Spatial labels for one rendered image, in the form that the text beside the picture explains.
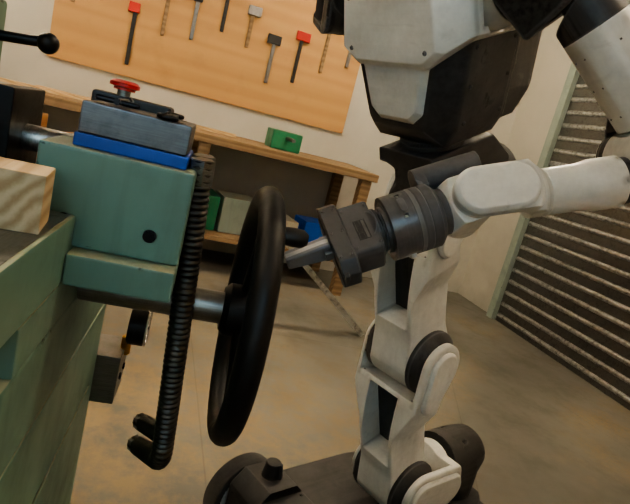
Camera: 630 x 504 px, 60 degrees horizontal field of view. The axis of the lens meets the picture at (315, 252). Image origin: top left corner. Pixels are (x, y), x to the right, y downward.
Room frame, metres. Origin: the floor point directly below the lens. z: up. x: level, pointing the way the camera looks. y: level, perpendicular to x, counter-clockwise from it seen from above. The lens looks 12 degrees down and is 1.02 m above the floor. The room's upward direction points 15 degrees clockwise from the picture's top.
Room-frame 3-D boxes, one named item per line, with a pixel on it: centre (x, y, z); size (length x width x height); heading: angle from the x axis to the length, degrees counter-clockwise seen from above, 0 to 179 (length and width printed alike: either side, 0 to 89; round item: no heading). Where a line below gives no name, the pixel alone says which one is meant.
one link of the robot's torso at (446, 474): (1.23, -0.36, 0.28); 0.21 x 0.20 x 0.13; 133
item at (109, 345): (0.80, 0.31, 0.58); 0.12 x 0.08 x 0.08; 103
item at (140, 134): (0.55, 0.20, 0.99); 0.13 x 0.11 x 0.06; 13
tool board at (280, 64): (3.79, 0.97, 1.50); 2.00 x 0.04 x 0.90; 110
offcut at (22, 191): (0.40, 0.23, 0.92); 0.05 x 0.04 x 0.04; 20
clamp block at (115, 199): (0.55, 0.20, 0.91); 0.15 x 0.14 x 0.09; 13
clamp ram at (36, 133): (0.53, 0.28, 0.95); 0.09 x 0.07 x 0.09; 13
